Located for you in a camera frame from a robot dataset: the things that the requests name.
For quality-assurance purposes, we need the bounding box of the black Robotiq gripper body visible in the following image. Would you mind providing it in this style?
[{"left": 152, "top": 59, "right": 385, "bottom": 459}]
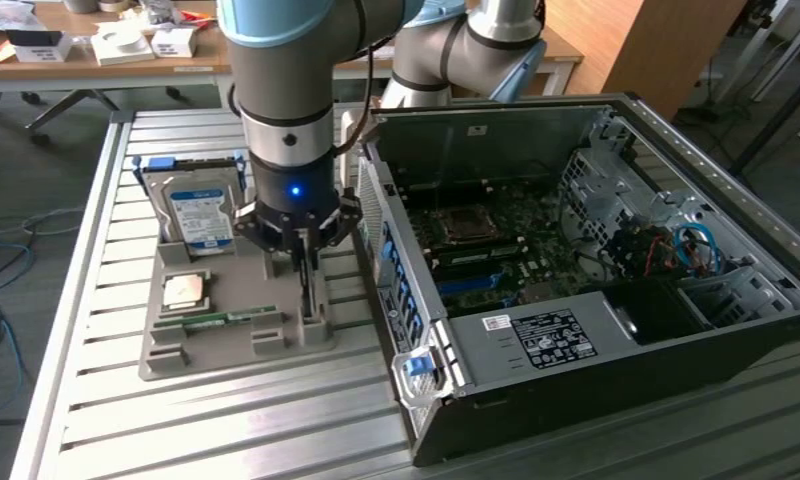
[{"left": 249, "top": 149, "right": 343, "bottom": 250}]

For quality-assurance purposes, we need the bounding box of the green graphics card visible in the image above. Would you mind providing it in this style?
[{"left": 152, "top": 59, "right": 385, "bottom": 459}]
[{"left": 291, "top": 239, "right": 327, "bottom": 324}]

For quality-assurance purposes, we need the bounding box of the hard disk in blue carrier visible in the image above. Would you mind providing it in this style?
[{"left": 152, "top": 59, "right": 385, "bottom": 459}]
[{"left": 131, "top": 155, "right": 252, "bottom": 259}]

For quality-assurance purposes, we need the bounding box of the CPU chip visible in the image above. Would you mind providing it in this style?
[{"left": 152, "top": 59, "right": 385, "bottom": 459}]
[{"left": 159, "top": 272, "right": 213, "bottom": 317}]

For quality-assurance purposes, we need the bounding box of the metal CPU socket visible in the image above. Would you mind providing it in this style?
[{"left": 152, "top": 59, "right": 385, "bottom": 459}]
[{"left": 436, "top": 205, "right": 502, "bottom": 246}]

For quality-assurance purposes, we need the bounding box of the green RAM stick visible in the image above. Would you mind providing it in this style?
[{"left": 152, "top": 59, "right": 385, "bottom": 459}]
[{"left": 152, "top": 305, "right": 279, "bottom": 331}]

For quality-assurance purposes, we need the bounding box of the installed RAM stick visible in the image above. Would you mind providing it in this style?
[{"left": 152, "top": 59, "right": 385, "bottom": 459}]
[{"left": 429, "top": 243, "right": 530, "bottom": 266}]

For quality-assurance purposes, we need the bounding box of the long expansion slot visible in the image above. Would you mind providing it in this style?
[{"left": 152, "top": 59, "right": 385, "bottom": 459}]
[{"left": 437, "top": 273, "right": 510, "bottom": 297}]

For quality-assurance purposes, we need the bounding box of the grey parts rack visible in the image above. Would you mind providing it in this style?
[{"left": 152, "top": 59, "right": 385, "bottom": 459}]
[{"left": 137, "top": 233, "right": 340, "bottom": 382}]

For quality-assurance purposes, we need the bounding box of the green motherboard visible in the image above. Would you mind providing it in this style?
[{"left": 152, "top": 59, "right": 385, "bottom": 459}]
[{"left": 399, "top": 182, "right": 615, "bottom": 321}]

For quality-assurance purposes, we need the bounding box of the white paper stack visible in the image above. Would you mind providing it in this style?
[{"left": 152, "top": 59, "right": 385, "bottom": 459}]
[{"left": 341, "top": 42, "right": 396, "bottom": 62}]

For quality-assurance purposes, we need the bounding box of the blue case release latch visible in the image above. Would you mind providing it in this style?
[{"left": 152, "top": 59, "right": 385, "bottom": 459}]
[{"left": 403, "top": 352, "right": 440, "bottom": 377}]

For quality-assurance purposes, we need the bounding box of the grey power supply unit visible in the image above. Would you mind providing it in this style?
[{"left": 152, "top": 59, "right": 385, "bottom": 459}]
[{"left": 444, "top": 292, "right": 642, "bottom": 390}]

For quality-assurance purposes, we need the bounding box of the small white labelled box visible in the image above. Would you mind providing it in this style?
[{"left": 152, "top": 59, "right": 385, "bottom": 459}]
[{"left": 151, "top": 27, "right": 199, "bottom": 59}]

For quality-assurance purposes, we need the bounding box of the flat white box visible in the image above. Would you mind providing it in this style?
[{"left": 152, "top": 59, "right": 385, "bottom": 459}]
[{"left": 91, "top": 25, "right": 157, "bottom": 67}]

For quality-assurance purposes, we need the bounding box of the perforated metal drive cage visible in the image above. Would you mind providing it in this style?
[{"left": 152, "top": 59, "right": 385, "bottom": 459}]
[{"left": 558, "top": 145, "right": 662, "bottom": 241}]

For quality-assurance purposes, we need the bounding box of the white tape roll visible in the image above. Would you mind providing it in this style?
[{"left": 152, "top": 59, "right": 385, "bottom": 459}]
[{"left": 99, "top": 29, "right": 149, "bottom": 54}]

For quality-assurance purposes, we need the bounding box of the white box with black insert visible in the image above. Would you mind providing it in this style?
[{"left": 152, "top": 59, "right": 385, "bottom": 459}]
[{"left": 2, "top": 28, "right": 75, "bottom": 64}]

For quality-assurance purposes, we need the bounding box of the black open PC case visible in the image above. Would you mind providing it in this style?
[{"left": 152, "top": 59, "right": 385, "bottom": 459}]
[{"left": 341, "top": 92, "right": 800, "bottom": 469}]

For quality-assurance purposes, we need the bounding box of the clear plastic bag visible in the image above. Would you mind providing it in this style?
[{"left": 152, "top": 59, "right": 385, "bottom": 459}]
[{"left": 0, "top": 0, "right": 41, "bottom": 36}]

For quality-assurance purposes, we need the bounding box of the wooden cabinet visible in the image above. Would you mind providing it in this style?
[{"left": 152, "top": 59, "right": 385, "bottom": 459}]
[{"left": 544, "top": 0, "right": 752, "bottom": 121}]

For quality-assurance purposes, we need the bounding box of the metal disk bay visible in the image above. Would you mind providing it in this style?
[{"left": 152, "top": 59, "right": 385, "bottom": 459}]
[{"left": 676, "top": 265, "right": 796, "bottom": 330}]

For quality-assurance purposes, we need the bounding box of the black metal pole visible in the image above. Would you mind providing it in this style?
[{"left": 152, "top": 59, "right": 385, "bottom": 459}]
[{"left": 732, "top": 47, "right": 800, "bottom": 176}]

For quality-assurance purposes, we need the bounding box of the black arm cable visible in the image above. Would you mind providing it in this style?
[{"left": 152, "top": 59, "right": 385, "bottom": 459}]
[{"left": 332, "top": 0, "right": 380, "bottom": 159}]

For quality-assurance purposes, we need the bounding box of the white floor cable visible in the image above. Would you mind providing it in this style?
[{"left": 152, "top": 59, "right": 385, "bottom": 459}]
[{"left": 0, "top": 207, "right": 85, "bottom": 237}]

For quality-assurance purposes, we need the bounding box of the blue floor cable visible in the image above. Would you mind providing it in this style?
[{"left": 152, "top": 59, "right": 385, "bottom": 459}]
[{"left": 0, "top": 227, "right": 36, "bottom": 429}]

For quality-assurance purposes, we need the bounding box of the red power wire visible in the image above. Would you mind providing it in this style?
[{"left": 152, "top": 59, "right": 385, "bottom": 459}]
[{"left": 643, "top": 234, "right": 675, "bottom": 275}]

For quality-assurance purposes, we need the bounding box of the blue data wire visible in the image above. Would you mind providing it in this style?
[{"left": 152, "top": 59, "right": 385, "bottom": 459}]
[{"left": 671, "top": 222, "right": 727, "bottom": 277}]

